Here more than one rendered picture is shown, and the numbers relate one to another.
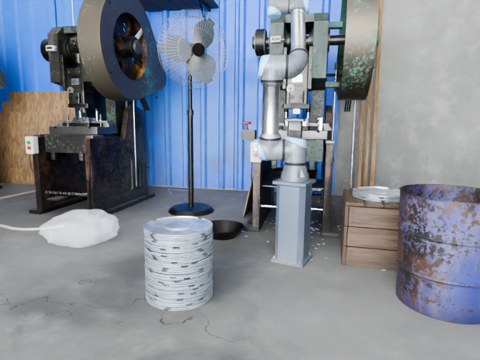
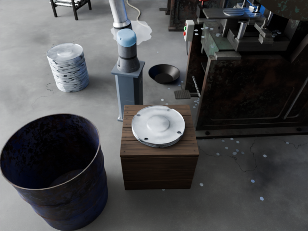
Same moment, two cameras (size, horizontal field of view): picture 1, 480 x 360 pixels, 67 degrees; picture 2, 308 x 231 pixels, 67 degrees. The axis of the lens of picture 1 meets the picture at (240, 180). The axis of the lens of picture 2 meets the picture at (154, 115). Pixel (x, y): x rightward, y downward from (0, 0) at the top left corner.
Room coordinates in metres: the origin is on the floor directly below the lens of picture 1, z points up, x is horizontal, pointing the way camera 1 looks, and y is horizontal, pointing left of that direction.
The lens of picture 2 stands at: (1.71, -1.62, 1.30)
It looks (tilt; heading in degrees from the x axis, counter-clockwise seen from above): 44 degrees down; 73
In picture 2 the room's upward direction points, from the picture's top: 2 degrees clockwise
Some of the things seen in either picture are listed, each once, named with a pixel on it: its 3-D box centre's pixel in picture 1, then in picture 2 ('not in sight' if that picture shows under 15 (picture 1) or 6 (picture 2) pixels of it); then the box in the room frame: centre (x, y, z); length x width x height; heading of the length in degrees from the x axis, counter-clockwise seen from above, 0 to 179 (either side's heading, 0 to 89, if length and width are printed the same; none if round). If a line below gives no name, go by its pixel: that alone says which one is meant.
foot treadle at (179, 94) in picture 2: not in sight; (211, 96); (2.56, -0.38, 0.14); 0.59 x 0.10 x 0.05; 168
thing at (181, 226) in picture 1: (178, 225); (65, 51); (1.49, 0.26, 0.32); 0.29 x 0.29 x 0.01
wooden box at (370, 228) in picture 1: (376, 226); (157, 146); (1.99, -0.79, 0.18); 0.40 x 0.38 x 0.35; 166
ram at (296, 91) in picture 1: (297, 83); not in sight; (2.65, -0.40, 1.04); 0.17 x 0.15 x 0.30; 168
